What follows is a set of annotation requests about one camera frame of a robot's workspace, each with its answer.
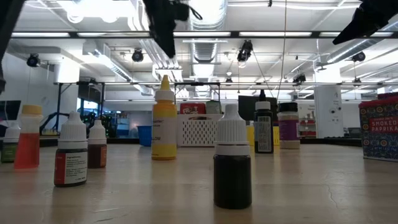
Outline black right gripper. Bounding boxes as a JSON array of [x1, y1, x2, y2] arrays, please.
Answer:
[[331, 0, 398, 46]]

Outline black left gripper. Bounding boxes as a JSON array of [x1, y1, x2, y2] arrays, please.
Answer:
[[142, 0, 191, 59]]

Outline red Froot Loops box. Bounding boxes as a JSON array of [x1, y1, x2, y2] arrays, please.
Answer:
[[179, 102, 207, 115]]

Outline black-tipped dropper bottle white label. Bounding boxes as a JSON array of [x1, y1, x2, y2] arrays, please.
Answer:
[[253, 89, 275, 155]]

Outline brown dropper bottle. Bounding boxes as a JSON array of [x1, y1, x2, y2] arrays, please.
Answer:
[[87, 119, 108, 170]]

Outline dark dropper bottle white cap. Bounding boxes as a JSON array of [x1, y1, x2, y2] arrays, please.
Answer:
[[213, 103, 253, 210]]

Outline red-label dropper bottle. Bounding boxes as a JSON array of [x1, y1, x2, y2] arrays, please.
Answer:
[[53, 110, 89, 188]]

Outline red liquid bottle yellow cap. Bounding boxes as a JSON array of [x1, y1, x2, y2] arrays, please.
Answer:
[[13, 104, 44, 170]]

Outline green dropper bottle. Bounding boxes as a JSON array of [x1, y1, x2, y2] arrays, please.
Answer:
[[0, 122, 22, 164]]

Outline ceiling light strip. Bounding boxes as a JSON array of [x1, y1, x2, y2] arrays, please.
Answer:
[[238, 31, 313, 37], [172, 31, 233, 37], [11, 32, 71, 38], [319, 31, 395, 37]]

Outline black rig crossbeam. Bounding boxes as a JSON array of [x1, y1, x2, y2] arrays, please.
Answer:
[[9, 30, 398, 40]]

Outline yellow food colouring bottle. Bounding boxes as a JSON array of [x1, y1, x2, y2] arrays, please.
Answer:
[[150, 74, 178, 162]]

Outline green mini cereal box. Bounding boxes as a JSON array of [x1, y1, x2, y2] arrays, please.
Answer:
[[205, 100, 223, 115]]

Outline white pillar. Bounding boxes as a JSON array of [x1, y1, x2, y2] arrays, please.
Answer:
[[313, 84, 343, 139]]

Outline white perforated plastic basket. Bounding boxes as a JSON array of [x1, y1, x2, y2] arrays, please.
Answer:
[[176, 113, 224, 148]]

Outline blue plastic tray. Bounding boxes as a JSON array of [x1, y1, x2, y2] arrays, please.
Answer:
[[137, 124, 154, 147]]

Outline smoked paprika tin red lid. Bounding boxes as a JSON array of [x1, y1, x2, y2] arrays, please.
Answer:
[[358, 95, 398, 163]]

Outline black computer monitor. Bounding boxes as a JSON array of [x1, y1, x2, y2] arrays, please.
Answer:
[[238, 95, 279, 123]]

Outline red shelf rack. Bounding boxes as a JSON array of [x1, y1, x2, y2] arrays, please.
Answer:
[[300, 117, 315, 138]]

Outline purple-label spice jar black lid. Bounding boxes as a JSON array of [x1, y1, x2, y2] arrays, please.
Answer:
[[277, 101, 302, 151]]

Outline yellow plastic basket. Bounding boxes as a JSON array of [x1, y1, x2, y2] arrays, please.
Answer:
[[246, 123, 280, 147]]

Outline dark flat monitor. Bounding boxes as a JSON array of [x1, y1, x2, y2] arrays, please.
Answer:
[[0, 100, 22, 123]]

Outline slim silver ventilation duct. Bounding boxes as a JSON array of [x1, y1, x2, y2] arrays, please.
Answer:
[[325, 21, 398, 65]]

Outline wide silver spiral duct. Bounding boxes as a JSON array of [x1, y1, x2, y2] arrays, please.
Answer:
[[185, 0, 228, 100]]

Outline black workstation frame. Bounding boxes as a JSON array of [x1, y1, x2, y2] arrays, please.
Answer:
[[53, 80, 398, 139]]

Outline thin hanging cable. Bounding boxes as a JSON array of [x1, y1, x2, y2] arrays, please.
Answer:
[[275, 0, 287, 101]]

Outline black aluminium table frame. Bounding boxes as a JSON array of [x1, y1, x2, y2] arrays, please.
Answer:
[[0, 136, 363, 149]]

